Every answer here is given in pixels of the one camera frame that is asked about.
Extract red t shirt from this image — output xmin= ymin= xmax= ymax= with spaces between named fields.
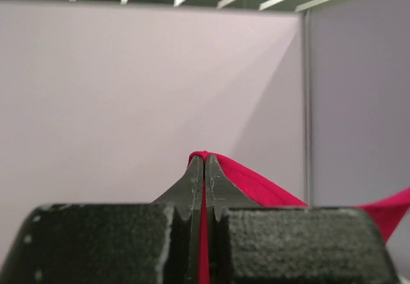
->
xmin=189 ymin=151 xmax=409 ymax=283

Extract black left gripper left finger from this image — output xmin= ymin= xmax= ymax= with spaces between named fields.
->
xmin=1 ymin=156 xmax=204 ymax=283

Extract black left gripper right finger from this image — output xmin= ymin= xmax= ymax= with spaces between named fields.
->
xmin=204 ymin=155 xmax=400 ymax=283

